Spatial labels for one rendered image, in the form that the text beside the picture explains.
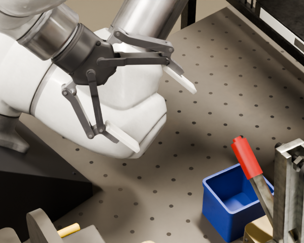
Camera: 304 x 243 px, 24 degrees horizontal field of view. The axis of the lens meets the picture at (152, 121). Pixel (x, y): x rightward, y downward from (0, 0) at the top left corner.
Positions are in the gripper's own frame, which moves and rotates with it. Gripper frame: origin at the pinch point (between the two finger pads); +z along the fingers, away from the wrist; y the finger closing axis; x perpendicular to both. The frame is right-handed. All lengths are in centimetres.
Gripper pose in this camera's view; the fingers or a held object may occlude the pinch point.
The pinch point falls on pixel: (160, 115)
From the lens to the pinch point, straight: 114.8
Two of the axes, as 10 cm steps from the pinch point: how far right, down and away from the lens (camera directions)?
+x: 1.4, 4.4, -8.9
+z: 7.3, 5.6, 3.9
